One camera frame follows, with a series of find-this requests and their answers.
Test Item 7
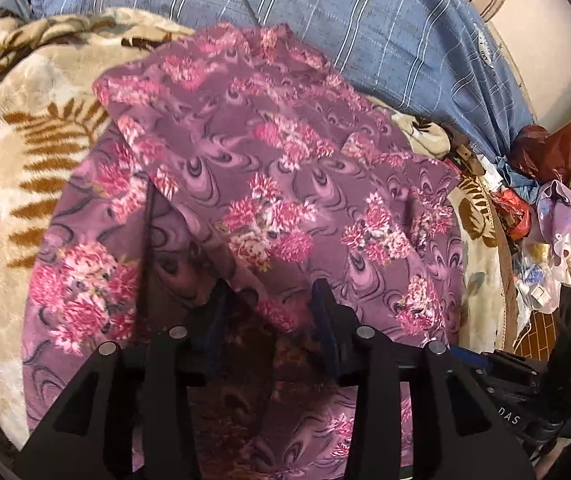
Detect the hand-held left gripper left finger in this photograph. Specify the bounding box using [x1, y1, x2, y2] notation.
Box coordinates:
[12, 277, 238, 480]

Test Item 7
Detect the brown leather strap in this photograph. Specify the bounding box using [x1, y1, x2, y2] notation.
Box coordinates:
[449, 134, 487, 177]

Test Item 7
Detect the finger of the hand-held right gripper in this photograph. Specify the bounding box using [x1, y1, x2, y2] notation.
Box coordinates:
[449, 345, 491, 368]

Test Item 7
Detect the dark red plastic bag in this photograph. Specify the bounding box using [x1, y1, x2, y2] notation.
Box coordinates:
[510, 125, 571, 181]

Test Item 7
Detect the beige leaf print blanket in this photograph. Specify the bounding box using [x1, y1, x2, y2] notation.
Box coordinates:
[0, 7, 516, 461]

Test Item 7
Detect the light blue cloth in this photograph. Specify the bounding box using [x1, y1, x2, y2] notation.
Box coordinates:
[498, 157, 541, 198]

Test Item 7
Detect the blue striped pillow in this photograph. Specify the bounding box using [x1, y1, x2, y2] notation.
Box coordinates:
[0, 0, 536, 161]

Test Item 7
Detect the clear plastic bag with items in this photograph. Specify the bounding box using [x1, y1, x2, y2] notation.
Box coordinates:
[513, 240, 563, 313]

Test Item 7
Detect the purple floral garment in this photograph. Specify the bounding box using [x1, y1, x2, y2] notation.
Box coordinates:
[22, 22, 466, 480]

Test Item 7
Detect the purple sheer cloth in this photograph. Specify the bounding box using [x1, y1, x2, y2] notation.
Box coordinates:
[535, 180, 571, 271]

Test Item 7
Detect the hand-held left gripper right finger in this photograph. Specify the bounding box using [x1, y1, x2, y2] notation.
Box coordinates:
[310, 277, 536, 480]

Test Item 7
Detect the red wrapper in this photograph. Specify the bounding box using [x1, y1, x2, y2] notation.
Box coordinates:
[493, 189, 533, 241]

